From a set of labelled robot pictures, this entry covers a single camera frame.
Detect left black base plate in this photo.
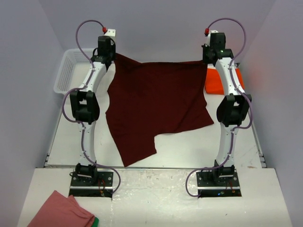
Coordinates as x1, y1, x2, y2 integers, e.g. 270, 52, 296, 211
69, 171, 114, 198

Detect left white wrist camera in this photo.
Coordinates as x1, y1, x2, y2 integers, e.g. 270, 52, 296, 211
102, 27, 116, 39

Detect pink folded t-shirt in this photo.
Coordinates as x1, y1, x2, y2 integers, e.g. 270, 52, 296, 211
28, 191, 95, 227

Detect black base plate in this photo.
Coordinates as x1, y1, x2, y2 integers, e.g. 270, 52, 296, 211
69, 171, 114, 198
196, 171, 242, 198

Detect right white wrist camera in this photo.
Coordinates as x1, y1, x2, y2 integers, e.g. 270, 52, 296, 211
205, 28, 218, 46

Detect folded orange t-shirt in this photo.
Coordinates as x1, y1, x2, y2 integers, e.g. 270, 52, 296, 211
204, 66, 245, 95

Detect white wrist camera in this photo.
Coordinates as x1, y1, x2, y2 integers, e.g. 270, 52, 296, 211
102, 27, 116, 39
205, 28, 218, 46

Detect green cloth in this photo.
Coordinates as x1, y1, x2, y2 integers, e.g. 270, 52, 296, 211
91, 217, 99, 227

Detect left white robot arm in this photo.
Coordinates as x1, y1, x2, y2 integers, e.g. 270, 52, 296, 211
70, 35, 116, 187

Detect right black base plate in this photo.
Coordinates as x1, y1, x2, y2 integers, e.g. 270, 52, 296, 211
196, 171, 242, 198

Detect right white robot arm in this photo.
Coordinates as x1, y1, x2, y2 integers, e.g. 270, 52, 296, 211
201, 28, 251, 186

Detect dark red t-shirt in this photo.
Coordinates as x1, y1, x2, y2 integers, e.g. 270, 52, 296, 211
106, 54, 213, 166

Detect white plastic basket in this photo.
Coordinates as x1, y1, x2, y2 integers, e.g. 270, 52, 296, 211
53, 49, 91, 95

